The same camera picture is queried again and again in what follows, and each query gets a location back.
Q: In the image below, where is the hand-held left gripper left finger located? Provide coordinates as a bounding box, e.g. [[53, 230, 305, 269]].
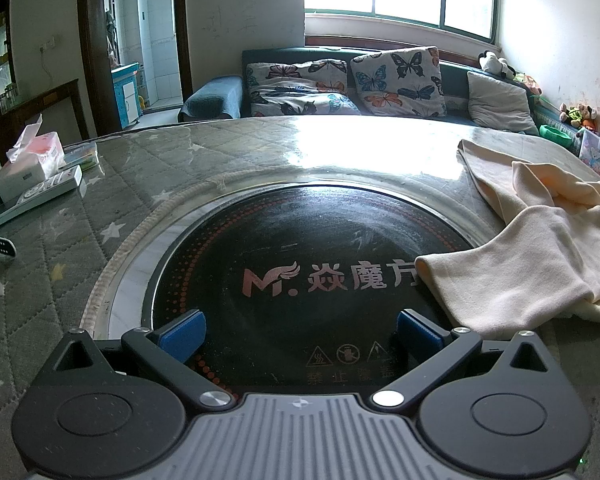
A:
[[30, 309, 234, 413]]

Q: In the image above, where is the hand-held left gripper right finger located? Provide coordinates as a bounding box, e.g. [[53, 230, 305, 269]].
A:
[[371, 309, 573, 410]]

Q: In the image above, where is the cream garment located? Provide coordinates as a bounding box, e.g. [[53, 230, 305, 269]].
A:
[[414, 139, 600, 341]]

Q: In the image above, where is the round black heater plate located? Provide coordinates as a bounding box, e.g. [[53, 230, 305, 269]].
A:
[[141, 184, 486, 396]]

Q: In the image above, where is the white remote control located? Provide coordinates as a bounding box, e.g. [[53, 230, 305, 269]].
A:
[[0, 165, 83, 228]]

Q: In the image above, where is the flat clear pencil case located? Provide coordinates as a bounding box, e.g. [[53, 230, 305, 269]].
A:
[[60, 141, 99, 171]]

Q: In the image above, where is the small white box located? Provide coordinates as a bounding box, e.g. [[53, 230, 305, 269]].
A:
[[0, 152, 46, 206]]

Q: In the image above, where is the pink white tissue pack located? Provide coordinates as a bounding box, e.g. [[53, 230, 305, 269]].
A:
[[7, 114, 65, 181]]

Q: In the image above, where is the green basin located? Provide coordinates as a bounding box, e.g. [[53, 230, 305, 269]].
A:
[[539, 124, 578, 147]]

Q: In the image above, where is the blue bathroom cabinet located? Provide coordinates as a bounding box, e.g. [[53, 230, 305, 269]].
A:
[[111, 62, 142, 130]]

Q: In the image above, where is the grey pillow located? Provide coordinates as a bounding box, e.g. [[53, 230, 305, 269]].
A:
[[466, 71, 540, 136]]

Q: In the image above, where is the butterfly print pillow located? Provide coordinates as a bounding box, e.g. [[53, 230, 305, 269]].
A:
[[245, 59, 349, 95], [350, 46, 448, 118]]

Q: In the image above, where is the butterfly pillow lying flat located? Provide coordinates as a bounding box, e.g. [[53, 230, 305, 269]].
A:
[[249, 82, 362, 117]]

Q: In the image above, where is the dark teal sofa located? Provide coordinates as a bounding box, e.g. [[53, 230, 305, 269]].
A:
[[177, 46, 581, 136]]

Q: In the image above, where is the green plush toy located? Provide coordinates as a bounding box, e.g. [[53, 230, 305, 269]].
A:
[[560, 104, 585, 128]]

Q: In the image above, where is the colourful plush toy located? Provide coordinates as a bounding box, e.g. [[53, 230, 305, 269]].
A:
[[517, 72, 543, 97]]

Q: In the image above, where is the panda plush toy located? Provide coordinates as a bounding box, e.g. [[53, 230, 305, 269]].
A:
[[479, 50, 517, 80]]

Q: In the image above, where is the dark wooden door frame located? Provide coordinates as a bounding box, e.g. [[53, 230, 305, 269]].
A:
[[76, 0, 192, 137]]

